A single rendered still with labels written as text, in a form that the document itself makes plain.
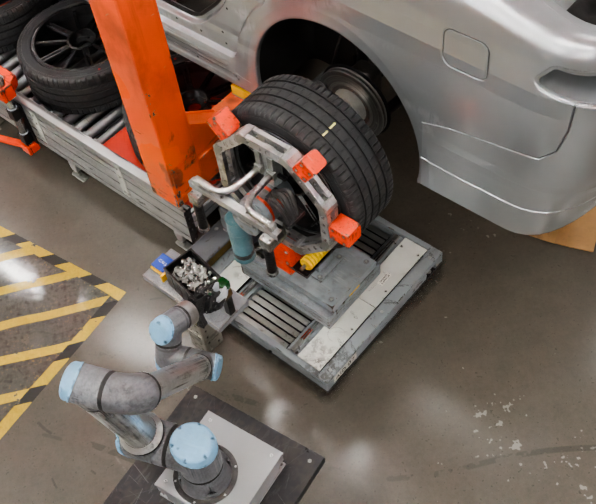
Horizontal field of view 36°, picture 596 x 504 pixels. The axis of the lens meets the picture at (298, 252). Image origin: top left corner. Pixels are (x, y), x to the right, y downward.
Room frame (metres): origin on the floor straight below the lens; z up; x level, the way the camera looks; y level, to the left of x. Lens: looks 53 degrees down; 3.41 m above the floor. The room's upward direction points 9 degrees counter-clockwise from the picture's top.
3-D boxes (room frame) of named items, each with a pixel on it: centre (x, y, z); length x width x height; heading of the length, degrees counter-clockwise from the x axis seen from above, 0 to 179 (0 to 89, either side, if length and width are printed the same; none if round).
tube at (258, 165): (2.19, 0.20, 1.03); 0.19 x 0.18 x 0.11; 133
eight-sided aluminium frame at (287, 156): (2.20, 0.05, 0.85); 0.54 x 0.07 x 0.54; 43
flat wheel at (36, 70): (3.70, 0.90, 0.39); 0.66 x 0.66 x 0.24
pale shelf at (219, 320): (2.12, 0.43, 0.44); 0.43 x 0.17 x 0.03; 43
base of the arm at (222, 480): (1.34, 0.44, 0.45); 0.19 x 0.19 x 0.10
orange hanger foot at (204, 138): (2.81, 0.21, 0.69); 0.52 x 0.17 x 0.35; 133
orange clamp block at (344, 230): (1.97, -0.17, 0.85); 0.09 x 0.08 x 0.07; 43
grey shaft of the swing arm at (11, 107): (3.42, 1.28, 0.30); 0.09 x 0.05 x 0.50; 43
